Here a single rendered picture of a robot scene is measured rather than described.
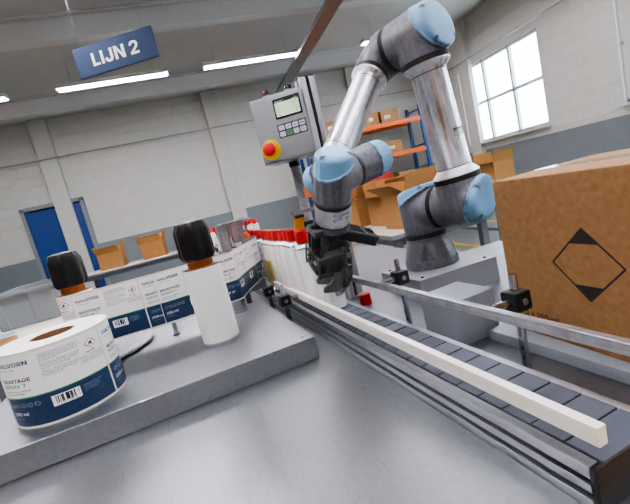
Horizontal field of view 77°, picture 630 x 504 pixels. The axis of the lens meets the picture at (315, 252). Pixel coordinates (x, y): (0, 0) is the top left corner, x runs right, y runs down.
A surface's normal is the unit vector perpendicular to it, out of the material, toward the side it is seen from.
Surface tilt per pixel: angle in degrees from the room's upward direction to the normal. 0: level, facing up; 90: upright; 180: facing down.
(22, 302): 95
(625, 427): 0
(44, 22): 90
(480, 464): 0
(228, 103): 90
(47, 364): 90
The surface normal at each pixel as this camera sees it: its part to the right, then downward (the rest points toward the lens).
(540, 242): -0.93, 0.26
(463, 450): -0.23, -0.96
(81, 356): 0.79, -0.10
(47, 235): 0.26, 0.08
